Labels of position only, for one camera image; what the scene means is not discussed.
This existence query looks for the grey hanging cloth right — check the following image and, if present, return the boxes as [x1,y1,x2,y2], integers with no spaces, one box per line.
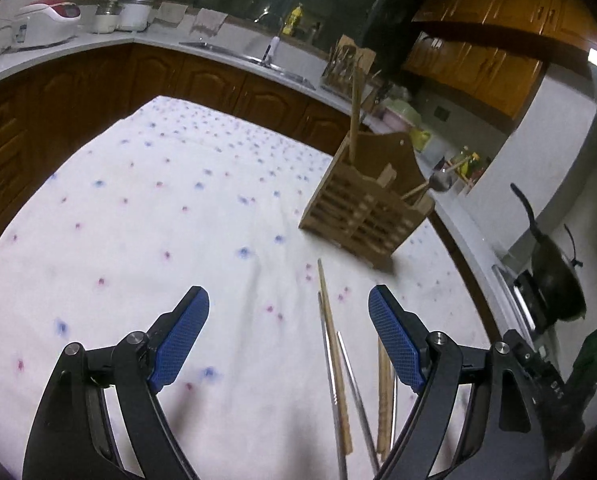
[190,8,228,37]

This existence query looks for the white floral tablecloth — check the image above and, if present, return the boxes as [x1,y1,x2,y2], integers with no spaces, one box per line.
[0,98,489,479]

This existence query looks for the brown lower kitchen cabinets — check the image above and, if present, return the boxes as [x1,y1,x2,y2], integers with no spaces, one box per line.
[0,44,349,235]

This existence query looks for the countertop dish rack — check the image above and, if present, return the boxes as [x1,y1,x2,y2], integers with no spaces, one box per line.
[320,35,376,101]

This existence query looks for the bamboo chopstick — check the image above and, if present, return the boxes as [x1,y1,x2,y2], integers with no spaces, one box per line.
[401,156,472,200]
[376,341,394,460]
[348,64,364,166]
[381,365,398,455]
[317,259,353,456]

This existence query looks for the small white canister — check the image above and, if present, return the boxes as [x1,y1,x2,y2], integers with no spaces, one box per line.
[92,0,122,35]

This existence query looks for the black wok pan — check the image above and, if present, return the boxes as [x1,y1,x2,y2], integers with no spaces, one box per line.
[510,183,587,322]

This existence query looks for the condiment bottles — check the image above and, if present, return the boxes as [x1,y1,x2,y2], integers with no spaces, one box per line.
[451,146,491,185]

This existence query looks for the white rice cooker pot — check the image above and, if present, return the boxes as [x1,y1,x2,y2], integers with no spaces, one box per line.
[117,0,155,32]

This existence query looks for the yellow detergent bottle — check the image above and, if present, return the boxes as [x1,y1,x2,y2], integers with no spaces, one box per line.
[282,3,304,37]

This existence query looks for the grey hanging cloth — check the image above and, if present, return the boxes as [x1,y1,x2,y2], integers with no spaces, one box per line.
[190,8,228,37]
[155,1,188,27]

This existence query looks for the metal spoon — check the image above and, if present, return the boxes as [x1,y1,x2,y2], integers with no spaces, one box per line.
[428,162,457,193]

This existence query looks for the red white rice cooker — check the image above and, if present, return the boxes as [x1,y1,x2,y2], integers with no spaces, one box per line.
[11,0,82,50]

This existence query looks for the brown upper kitchen cabinets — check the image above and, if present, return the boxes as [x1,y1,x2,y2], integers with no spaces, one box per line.
[402,0,597,124]

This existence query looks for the brown kitchen cabinets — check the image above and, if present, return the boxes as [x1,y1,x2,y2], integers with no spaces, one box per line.
[402,0,597,124]
[0,44,349,235]

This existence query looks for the steel chopstick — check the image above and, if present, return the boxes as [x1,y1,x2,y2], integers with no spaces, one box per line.
[336,330,379,474]
[318,292,348,480]

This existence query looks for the yellow cup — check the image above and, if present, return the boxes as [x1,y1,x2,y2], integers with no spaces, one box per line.
[410,129,432,153]

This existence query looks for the pink green lidded container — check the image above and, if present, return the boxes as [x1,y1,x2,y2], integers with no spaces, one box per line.
[382,99,421,131]

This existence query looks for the grey hanging cloth left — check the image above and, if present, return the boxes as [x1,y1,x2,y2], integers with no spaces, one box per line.
[155,1,188,27]

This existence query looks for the steel kitchen sink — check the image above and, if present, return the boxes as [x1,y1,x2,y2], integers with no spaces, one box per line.
[179,41,315,90]

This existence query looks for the wooden slatted utensil holder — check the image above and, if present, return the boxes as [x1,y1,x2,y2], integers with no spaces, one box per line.
[299,132,435,269]

